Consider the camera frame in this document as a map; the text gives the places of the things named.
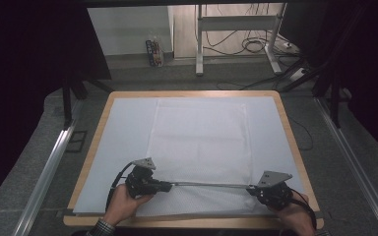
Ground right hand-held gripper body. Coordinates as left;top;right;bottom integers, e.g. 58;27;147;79
251;170;293;211

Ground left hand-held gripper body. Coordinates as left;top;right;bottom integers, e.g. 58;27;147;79
124;157;159;200

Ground white mesh laundry bag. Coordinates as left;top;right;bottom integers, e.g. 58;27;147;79
135;97;258;218

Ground person's left hand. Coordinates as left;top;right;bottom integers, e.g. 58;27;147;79
103;183;155;228

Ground person's right hand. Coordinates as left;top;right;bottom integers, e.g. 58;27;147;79
267;191;317;236

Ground white table mat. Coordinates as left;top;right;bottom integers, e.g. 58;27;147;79
72;95;305;218

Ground wooden table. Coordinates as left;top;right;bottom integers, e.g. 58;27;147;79
62;89;326;230

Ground black metal stand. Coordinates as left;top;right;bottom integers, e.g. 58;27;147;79
277;57;353;130
60;73;114;131

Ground white power strip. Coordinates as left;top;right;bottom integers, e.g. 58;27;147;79
287;66;310;83

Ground colourful packet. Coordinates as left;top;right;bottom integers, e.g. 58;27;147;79
145;31;165;69

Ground dark curtain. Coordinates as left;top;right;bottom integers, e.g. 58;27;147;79
278;0;378;166
0;0;112;212

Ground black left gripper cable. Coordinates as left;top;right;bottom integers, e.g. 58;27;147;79
105;160;136;212

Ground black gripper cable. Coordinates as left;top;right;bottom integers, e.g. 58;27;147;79
287;188;318;230
105;160;136;212

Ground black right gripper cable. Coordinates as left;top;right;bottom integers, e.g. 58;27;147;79
287;188;318;230

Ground thin black floor cable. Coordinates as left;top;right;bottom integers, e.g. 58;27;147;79
288;115;315;152

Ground black floor frame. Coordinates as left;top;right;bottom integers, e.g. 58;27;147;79
65;130;89;153

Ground aluminium rail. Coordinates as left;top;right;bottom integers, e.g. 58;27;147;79
11;126;77;236
314;97;378;236

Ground long black floor cable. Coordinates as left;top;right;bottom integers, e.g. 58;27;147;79
216;76;282;91

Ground tangled black floor cables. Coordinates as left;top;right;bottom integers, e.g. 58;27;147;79
202;29;279;57

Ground white desk frame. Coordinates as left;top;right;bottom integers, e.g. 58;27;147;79
194;3;288;77

